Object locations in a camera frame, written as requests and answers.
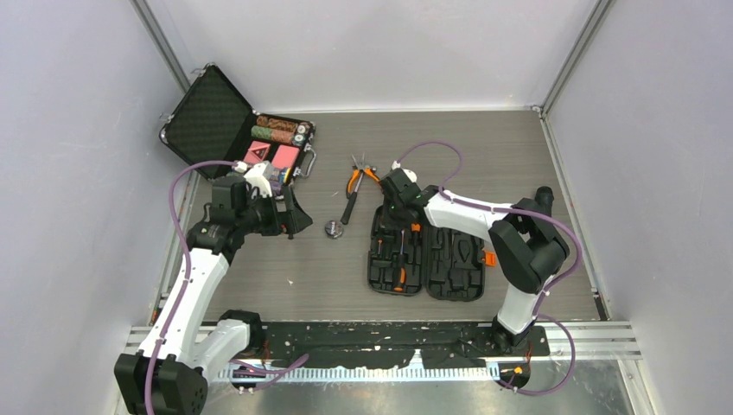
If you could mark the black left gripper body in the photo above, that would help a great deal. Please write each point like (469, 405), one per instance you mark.
(259, 215)

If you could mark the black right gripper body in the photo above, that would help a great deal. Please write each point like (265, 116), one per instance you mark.
(393, 219)

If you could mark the small round tape measure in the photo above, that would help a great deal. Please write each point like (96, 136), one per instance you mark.
(333, 229)

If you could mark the black plastic tool case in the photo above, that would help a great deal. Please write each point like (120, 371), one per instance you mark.
(447, 264)

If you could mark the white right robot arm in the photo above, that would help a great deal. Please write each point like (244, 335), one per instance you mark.
(528, 245)

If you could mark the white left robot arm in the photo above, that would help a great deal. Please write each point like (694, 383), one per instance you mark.
(171, 372)

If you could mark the red playing card deck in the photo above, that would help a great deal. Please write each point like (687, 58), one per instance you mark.
(285, 156)

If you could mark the black aluminium poker chip case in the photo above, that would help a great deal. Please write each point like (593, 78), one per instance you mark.
(214, 121)

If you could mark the black cylinder flashlight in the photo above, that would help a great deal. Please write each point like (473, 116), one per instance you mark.
(545, 198)

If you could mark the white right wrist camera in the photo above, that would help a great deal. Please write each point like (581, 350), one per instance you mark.
(410, 174)

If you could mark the black handled hammer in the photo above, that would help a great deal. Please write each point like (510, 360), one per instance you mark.
(352, 193)

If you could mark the orange handled pliers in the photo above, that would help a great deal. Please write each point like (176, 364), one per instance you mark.
(370, 171)

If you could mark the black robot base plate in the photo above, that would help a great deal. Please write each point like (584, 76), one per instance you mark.
(385, 345)

